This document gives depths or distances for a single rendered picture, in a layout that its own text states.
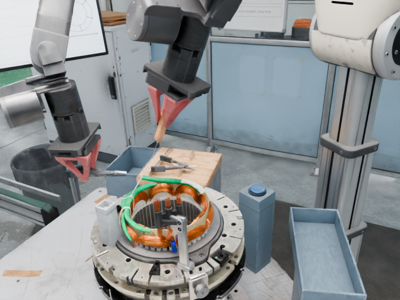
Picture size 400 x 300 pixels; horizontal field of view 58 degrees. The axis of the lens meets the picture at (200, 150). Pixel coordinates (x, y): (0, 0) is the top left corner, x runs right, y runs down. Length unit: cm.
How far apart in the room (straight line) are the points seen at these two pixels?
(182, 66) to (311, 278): 48
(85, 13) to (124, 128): 154
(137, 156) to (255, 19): 191
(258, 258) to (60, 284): 57
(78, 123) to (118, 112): 237
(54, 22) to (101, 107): 249
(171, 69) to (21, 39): 113
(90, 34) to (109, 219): 114
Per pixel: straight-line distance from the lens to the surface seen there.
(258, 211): 97
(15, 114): 67
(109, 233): 72
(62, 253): 127
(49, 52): 67
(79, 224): 137
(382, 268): 240
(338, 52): 87
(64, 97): 67
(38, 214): 158
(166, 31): 53
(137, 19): 53
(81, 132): 70
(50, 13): 70
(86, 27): 172
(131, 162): 122
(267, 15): 286
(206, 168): 103
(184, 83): 59
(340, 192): 99
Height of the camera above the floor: 158
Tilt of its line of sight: 27 degrees down
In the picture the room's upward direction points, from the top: 2 degrees counter-clockwise
